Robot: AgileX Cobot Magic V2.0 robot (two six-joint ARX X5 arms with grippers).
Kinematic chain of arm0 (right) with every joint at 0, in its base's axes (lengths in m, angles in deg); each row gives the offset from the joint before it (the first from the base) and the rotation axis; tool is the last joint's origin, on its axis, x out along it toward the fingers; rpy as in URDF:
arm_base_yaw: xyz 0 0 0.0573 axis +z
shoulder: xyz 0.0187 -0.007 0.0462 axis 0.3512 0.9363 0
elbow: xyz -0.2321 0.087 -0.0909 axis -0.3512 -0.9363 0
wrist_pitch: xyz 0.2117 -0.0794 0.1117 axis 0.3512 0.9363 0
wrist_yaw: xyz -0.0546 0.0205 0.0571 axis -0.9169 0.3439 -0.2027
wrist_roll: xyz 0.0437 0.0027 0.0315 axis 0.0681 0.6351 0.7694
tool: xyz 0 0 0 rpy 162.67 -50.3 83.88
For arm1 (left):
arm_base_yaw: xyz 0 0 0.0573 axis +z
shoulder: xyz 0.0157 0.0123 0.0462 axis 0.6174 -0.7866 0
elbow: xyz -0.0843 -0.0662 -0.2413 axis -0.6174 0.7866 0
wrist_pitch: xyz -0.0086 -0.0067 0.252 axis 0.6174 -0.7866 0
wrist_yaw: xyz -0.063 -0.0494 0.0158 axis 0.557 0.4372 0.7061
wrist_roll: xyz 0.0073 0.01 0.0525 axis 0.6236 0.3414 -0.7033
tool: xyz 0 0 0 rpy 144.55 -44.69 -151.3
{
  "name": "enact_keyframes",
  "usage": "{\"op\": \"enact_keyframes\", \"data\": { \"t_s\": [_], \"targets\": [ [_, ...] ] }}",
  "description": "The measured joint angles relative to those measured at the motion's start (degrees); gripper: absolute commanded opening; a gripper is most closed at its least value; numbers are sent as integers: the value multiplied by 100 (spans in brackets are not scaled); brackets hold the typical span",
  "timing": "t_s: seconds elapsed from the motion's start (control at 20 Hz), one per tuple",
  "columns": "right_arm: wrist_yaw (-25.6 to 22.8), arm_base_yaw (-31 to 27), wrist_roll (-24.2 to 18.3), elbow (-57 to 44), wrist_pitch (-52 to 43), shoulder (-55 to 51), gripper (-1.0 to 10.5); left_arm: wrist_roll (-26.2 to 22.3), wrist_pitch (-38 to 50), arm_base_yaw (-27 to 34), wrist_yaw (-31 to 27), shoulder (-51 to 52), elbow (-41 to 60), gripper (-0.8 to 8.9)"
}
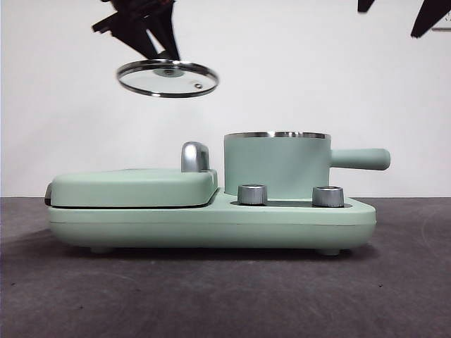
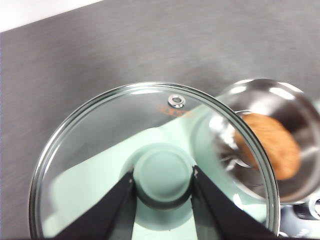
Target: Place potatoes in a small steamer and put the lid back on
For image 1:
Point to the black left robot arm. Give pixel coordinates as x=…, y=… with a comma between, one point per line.
x=137, y=14

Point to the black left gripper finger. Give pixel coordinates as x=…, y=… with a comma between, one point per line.
x=142, y=40
x=169, y=35

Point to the mint green hinged grill cover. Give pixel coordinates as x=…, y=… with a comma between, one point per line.
x=123, y=188

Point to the white wall socket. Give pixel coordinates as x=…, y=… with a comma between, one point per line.
x=445, y=24

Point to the silver black control knob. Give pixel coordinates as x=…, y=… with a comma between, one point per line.
x=252, y=194
x=327, y=196

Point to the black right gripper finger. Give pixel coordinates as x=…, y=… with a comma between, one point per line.
x=364, y=5
x=431, y=17

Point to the mint green cooker base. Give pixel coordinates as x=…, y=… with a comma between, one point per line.
x=211, y=229

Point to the glass lid with green knob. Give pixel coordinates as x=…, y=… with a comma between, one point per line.
x=167, y=73

